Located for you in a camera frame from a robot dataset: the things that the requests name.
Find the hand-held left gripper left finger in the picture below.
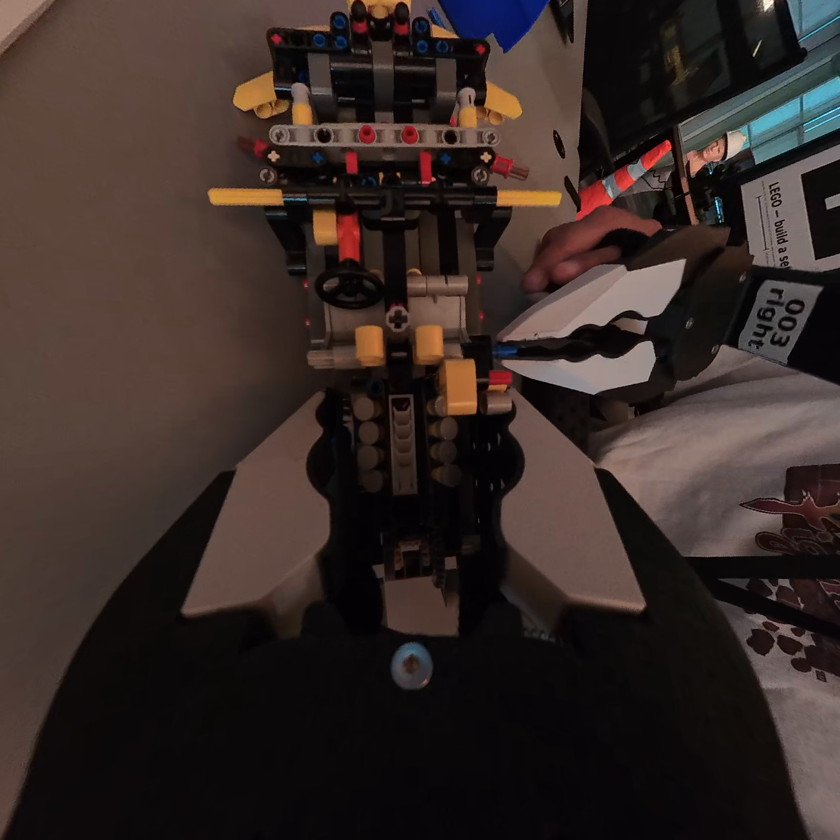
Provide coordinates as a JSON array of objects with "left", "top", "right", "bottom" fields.
[{"left": 180, "top": 390, "right": 331, "bottom": 639}]

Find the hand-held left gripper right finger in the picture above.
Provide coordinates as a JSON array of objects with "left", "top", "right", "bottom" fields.
[{"left": 500, "top": 388, "right": 648, "bottom": 632}]

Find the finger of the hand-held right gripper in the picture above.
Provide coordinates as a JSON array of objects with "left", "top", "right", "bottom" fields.
[
  {"left": 508, "top": 338, "right": 662, "bottom": 396},
  {"left": 497, "top": 257, "right": 688, "bottom": 343}
]

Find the black yellow lego car chassis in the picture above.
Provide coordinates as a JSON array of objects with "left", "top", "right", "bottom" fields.
[{"left": 206, "top": 0, "right": 565, "bottom": 595}]

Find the person's right hand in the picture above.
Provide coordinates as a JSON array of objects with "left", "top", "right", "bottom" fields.
[{"left": 523, "top": 210, "right": 664, "bottom": 294}]

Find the framed marker sign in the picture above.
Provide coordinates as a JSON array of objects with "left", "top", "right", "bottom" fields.
[{"left": 740, "top": 147, "right": 840, "bottom": 273}]

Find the orange traffic cone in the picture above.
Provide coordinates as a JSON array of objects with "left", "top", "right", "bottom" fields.
[{"left": 576, "top": 140, "right": 673, "bottom": 223}]

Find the white t-shirt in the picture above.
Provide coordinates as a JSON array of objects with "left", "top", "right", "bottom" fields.
[{"left": 591, "top": 354, "right": 840, "bottom": 840}]

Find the blue plastic bin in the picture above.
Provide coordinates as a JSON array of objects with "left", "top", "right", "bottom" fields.
[{"left": 436, "top": 0, "right": 552, "bottom": 53}]

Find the black shoulder strap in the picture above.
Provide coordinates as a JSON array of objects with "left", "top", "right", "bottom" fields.
[{"left": 689, "top": 554, "right": 840, "bottom": 621}]

